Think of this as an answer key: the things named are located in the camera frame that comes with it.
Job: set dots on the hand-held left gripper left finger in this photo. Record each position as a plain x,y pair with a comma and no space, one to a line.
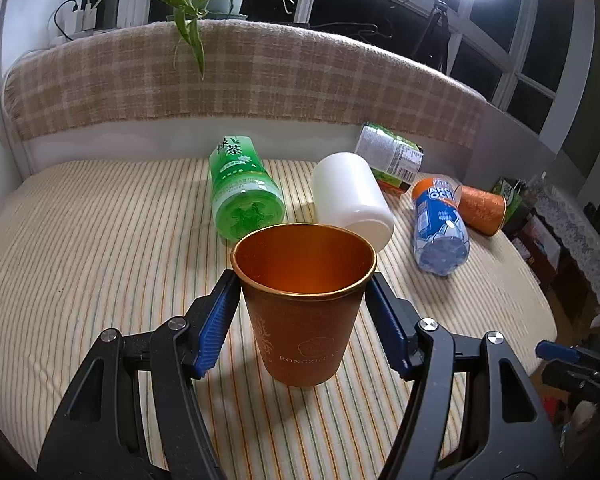
214,327

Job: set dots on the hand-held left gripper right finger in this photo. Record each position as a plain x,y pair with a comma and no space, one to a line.
386,321

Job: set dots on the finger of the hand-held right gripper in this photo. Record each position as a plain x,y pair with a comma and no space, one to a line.
560,351

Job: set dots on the orange metal cup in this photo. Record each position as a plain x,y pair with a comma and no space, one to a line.
301,305

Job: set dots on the orange patterned cup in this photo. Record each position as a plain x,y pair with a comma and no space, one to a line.
481,208

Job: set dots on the blue and orange bottle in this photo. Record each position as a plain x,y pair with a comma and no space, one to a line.
437,225

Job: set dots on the lace tablecloth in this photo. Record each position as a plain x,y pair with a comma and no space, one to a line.
577,240

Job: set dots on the white plastic jar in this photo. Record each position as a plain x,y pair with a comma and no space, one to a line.
352,195

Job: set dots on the striped bed sheet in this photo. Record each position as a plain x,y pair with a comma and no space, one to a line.
105,250

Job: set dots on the green tea bottle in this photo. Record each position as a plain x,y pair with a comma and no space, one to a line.
242,191

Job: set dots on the green labelled can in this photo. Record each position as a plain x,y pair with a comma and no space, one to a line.
390,157

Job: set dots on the plaid blanket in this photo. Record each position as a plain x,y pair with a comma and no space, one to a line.
260,75

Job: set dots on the black tripod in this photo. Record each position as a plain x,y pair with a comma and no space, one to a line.
437,25

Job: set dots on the white power strip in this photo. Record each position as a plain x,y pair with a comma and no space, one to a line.
82,17

